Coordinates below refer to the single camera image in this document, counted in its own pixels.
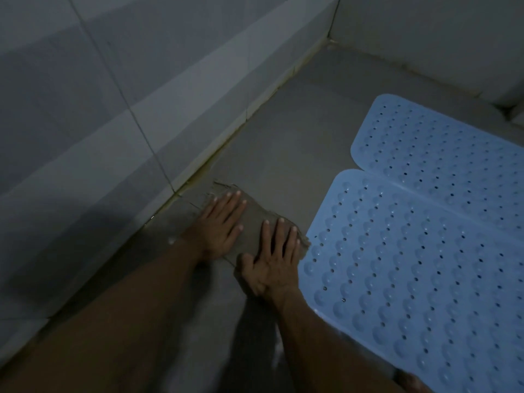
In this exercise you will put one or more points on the person's left middle finger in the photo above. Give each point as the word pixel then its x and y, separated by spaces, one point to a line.
pixel 231 208

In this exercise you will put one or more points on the person's left little finger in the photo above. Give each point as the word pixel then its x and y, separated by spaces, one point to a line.
pixel 208 208

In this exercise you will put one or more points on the person's right thumb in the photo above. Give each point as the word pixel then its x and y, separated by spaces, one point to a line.
pixel 245 272

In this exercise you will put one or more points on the person's right hand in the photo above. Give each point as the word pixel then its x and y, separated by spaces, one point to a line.
pixel 276 274

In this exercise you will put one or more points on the person's right forearm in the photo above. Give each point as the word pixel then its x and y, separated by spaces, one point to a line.
pixel 323 351

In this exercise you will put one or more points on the person's right middle finger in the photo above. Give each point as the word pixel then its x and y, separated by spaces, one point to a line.
pixel 280 239

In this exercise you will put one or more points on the frayed grey cleaning cloth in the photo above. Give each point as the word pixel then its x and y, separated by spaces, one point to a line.
pixel 254 218

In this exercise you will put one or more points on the person's left thumb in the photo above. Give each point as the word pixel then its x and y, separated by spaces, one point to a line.
pixel 232 239

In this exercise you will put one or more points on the blue perforated rubber bath mat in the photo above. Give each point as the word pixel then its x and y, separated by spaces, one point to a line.
pixel 413 257

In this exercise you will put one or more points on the person's right little finger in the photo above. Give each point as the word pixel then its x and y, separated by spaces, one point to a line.
pixel 301 253

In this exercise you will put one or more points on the person's left hand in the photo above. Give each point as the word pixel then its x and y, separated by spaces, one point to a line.
pixel 213 235

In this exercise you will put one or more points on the person's left forearm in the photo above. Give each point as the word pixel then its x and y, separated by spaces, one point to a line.
pixel 114 323

